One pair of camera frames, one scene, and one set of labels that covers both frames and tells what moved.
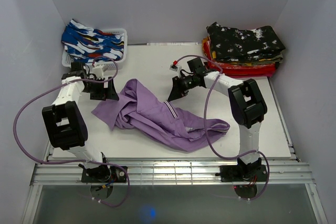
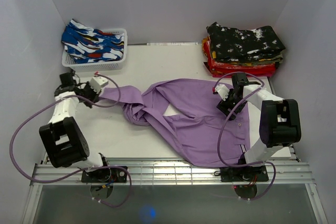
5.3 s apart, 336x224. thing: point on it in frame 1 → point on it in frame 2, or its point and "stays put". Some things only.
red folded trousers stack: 241,70 stays put
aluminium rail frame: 56,172 stays put
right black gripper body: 190,82 → 230,102
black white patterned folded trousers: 230,44 stays put
